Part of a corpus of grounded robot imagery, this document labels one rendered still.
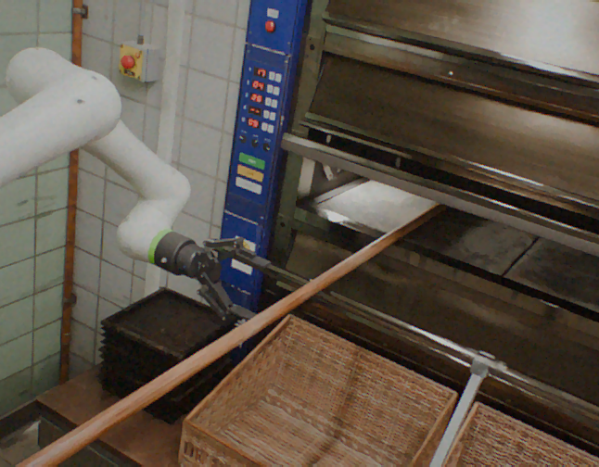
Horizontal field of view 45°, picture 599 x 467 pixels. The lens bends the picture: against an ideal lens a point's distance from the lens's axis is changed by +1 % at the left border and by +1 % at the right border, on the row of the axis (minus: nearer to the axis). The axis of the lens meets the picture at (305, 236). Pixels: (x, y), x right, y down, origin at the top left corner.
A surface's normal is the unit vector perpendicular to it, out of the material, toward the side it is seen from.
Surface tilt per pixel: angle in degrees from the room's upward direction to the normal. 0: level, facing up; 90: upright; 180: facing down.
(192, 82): 90
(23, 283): 90
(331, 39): 90
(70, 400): 0
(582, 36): 70
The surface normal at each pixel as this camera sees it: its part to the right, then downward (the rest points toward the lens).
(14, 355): 0.84, 0.33
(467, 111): -0.43, -0.06
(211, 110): -0.51, 0.26
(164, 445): 0.17, -0.90
